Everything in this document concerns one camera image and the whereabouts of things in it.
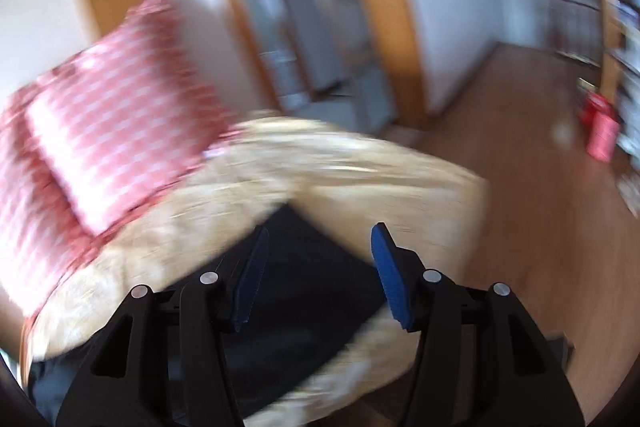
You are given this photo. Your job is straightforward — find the red container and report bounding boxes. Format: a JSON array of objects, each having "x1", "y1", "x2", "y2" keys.
[{"x1": 579, "y1": 92, "x2": 620, "y2": 164}]

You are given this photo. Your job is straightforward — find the black pants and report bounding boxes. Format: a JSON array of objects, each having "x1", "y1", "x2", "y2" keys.
[{"x1": 27, "y1": 206, "x2": 385, "y2": 426}]

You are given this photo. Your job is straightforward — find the cream patterned bedspread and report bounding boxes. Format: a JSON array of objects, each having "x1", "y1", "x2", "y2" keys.
[{"x1": 28, "y1": 117, "x2": 486, "y2": 426}]

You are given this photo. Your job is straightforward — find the polka dot pillow near window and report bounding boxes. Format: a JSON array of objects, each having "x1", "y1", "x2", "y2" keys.
[{"x1": 1, "y1": 83, "x2": 105, "y2": 317}]

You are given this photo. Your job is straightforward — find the polka dot pillow near door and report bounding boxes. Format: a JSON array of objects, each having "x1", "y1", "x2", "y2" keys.
[{"x1": 26, "y1": 0, "x2": 236, "y2": 236}]

